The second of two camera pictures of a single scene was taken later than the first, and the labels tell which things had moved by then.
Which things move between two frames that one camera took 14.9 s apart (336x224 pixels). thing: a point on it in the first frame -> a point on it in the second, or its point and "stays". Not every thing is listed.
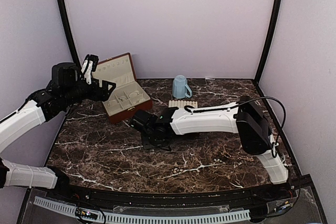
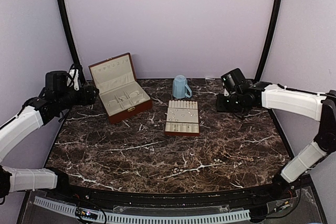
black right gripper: [147, 145] -> [221, 107]
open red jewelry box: [129, 98] stays
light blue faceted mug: [179, 89] stays
